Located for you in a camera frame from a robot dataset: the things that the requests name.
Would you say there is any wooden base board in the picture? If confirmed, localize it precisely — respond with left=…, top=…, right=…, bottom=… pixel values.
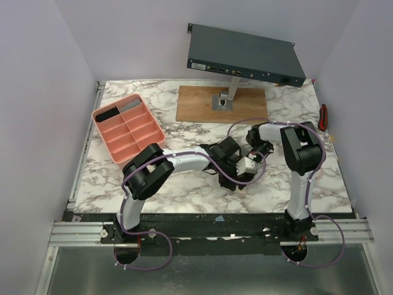
left=176, top=85, right=268, bottom=124

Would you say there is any pink compartment organizer tray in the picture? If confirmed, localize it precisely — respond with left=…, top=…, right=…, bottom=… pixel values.
left=91, top=93, right=166, bottom=167

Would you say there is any red black utility knife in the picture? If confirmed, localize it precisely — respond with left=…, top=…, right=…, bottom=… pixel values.
left=317, top=104, right=328, bottom=132

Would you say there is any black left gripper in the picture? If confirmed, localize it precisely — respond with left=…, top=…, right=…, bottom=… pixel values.
left=216, top=159, right=244, bottom=192

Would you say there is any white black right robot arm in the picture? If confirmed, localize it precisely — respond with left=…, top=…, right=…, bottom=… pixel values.
left=246, top=121, right=326, bottom=241

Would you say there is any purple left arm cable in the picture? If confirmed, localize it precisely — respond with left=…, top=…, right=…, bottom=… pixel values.
left=113, top=150, right=267, bottom=271

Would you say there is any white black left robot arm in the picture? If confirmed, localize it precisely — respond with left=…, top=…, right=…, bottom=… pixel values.
left=115, top=137, right=257, bottom=243

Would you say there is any grey striped item in tray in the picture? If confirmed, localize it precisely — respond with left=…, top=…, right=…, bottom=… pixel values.
left=119, top=98, right=142, bottom=113

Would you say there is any metal support stand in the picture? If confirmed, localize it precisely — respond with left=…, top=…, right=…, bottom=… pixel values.
left=212, top=77, right=240, bottom=111

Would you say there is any blue-grey rack network device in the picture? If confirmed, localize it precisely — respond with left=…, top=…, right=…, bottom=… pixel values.
left=187, top=23, right=306, bottom=87

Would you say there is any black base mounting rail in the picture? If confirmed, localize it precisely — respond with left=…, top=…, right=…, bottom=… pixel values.
left=63, top=210, right=320, bottom=258

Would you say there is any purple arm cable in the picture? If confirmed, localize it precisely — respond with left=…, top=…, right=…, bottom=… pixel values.
left=113, top=150, right=267, bottom=271
left=227, top=118, right=346, bottom=267

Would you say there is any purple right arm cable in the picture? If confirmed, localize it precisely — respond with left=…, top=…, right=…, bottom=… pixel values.
left=227, top=118, right=346, bottom=267

